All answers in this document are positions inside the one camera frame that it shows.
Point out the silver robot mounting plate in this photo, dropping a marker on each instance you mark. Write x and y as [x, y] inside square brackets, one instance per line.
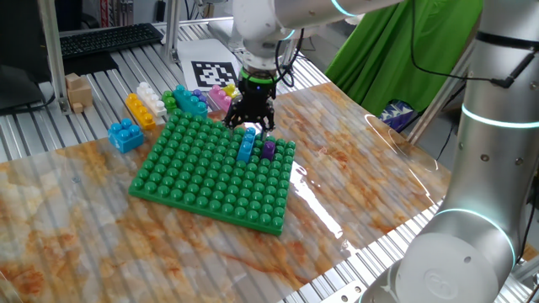
[347, 292]

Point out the small wooden cube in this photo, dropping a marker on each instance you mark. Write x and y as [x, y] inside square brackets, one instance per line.
[71, 80]

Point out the orange-yellow long block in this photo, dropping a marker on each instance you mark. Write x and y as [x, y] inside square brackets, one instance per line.
[140, 111]

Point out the black desk pad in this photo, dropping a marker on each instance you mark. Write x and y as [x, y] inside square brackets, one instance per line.
[90, 65]

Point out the black monitor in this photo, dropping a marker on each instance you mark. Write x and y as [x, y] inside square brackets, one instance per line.
[21, 42]

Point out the teal long block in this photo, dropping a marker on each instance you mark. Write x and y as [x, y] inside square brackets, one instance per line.
[191, 104]

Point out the pink long block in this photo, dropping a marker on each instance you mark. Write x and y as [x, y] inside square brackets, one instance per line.
[219, 97]

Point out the indigo short block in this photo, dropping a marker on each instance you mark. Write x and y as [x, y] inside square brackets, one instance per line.
[201, 96]

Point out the large wooden block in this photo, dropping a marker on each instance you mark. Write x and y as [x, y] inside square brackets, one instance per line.
[80, 96]

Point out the printed marker tag sheet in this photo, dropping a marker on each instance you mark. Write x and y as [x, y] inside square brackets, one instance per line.
[198, 54]

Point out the tiny wooden block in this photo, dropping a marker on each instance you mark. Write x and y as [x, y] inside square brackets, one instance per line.
[77, 108]

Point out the small yellow block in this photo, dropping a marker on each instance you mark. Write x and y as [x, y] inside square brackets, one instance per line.
[231, 89]

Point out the small green block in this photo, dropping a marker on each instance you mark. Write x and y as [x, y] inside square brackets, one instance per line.
[169, 102]

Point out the marble pattern table mat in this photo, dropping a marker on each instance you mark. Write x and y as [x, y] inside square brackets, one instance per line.
[105, 252]

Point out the green cloth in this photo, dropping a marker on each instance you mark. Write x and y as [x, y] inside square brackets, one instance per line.
[379, 63]

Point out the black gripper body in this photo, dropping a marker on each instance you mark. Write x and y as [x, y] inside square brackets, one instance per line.
[257, 94]

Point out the green studded baseplate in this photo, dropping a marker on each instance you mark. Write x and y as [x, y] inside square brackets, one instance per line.
[210, 181]

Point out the light blue long block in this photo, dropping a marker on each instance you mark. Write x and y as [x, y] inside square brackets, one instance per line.
[246, 147]

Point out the black keyboard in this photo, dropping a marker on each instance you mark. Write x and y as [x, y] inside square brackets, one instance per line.
[109, 40]

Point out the red white striped pole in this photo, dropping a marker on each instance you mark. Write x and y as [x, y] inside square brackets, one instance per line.
[104, 12]

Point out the blue white patterned bag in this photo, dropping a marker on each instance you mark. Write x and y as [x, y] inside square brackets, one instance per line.
[396, 115]

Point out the white long block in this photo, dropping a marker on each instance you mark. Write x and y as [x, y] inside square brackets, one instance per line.
[151, 99]

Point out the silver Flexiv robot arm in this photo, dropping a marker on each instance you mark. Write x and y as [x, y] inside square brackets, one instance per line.
[492, 168]

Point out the purple single-stud block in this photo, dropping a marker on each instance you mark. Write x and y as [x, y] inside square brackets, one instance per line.
[268, 150]

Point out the light blue square block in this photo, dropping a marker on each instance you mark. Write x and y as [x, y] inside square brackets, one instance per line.
[125, 136]

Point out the aluminium frame post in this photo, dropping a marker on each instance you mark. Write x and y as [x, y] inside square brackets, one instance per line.
[52, 54]
[172, 29]
[440, 99]

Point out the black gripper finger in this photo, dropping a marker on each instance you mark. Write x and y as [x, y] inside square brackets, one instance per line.
[266, 118]
[233, 117]

